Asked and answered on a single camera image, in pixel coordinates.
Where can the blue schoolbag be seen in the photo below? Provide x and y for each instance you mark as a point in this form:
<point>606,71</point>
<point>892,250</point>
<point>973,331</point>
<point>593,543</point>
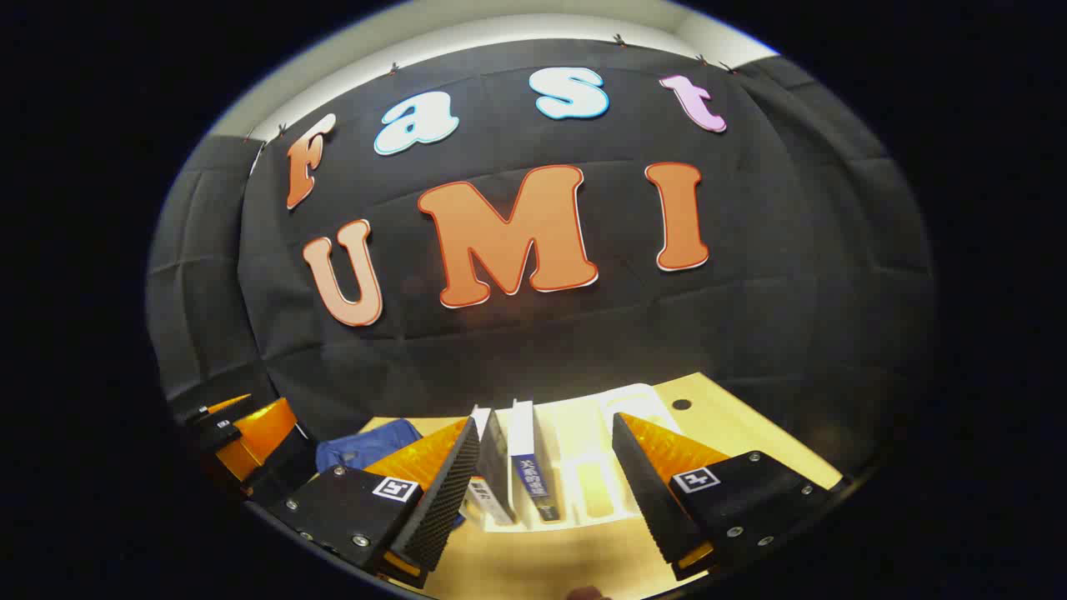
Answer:
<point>367,446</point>

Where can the black backdrop cloth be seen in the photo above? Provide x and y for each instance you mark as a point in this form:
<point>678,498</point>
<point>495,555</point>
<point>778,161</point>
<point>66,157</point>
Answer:
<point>583,350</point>

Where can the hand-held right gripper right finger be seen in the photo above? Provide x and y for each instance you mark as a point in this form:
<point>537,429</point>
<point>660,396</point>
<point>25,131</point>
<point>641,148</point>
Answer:
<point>646,492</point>

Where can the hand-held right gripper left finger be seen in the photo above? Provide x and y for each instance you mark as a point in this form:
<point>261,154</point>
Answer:
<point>446,492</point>

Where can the grey portrait cover book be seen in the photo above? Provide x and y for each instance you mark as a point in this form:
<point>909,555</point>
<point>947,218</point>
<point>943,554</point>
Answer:
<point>493,458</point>

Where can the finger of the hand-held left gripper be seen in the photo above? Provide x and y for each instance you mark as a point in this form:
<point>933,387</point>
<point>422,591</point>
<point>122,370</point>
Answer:
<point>267,433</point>
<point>212,408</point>

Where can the white bookshelf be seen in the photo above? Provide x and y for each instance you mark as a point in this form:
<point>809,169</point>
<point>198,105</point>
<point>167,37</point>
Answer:
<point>592,467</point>

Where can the blue cover book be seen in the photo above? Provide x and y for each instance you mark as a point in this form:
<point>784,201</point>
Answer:
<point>527,450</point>

